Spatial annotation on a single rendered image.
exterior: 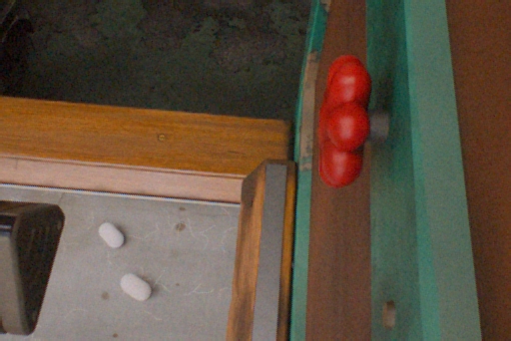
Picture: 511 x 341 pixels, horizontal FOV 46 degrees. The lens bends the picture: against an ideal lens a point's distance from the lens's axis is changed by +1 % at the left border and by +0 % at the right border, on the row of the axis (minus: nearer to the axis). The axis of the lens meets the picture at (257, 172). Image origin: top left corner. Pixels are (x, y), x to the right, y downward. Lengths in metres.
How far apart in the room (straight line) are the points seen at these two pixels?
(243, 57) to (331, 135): 1.68
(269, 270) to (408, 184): 0.42
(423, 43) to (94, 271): 0.59
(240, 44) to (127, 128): 1.14
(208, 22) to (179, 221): 1.28
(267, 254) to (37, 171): 0.33
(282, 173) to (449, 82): 0.46
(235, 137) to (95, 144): 0.17
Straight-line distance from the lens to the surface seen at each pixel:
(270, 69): 1.82
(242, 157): 0.74
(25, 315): 0.37
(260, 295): 0.56
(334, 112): 0.18
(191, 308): 0.69
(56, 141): 0.78
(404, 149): 0.17
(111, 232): 0.71
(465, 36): 0.17
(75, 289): 0.72
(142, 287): 0.68
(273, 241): 0.58
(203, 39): 1.90
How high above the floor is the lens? 1.40
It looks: 60 degrees down
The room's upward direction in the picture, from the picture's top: 4 degrees clockwise
